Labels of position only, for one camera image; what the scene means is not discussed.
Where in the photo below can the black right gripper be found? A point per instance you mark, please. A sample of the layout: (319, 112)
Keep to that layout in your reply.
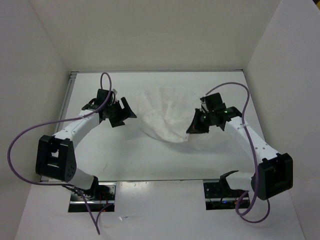
(195, 127)

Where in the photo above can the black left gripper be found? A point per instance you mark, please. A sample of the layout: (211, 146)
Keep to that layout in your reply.
(124, 113)

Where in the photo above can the white pleated skirt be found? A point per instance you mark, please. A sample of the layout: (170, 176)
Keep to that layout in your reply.
(165, 113)

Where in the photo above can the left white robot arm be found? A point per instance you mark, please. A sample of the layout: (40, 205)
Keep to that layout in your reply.
(56, 158)

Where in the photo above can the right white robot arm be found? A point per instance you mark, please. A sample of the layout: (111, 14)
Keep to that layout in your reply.
(273, 171)

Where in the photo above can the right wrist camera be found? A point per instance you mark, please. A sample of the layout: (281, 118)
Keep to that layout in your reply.
(212, 102)

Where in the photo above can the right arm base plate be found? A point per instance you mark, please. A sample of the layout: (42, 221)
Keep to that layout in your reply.
(215, 199)

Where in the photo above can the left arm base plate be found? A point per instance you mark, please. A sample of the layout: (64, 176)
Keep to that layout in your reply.
(104, 201)

